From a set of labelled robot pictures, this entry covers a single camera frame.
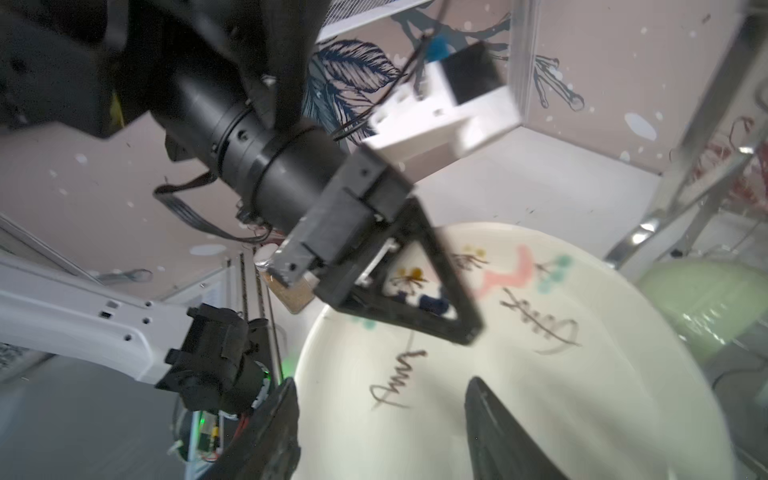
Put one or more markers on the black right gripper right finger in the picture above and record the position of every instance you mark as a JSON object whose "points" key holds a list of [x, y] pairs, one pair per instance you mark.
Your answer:
{"points": [[499, 447]]}

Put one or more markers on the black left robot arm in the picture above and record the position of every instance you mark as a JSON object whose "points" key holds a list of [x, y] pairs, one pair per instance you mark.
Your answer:
{"points": [[226, 80]]}

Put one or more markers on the steel two-tier dish rack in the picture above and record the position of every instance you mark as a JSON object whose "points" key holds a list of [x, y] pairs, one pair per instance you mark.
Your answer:
{"points": [[679, 191]]}

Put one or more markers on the light green bowl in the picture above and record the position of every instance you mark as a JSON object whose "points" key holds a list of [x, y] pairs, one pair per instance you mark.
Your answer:
{"points": [[708, 302]]}

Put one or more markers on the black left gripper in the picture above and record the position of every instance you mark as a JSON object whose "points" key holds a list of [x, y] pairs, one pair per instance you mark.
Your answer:
{"points": [[350, 221]]}

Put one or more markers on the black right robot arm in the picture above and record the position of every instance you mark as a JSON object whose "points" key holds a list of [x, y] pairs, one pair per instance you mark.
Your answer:
{"points": [[209, 355]]}

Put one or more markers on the cream floral plate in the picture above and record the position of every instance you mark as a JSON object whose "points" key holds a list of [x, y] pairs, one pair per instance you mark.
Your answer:
{"points": [[572, 349]]}

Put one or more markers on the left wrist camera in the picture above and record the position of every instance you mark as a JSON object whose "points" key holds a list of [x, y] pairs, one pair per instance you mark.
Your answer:
{"points": [[462, 105]]}

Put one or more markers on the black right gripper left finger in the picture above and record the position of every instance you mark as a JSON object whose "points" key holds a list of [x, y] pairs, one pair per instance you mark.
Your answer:
{"points": [[268, 447]]}

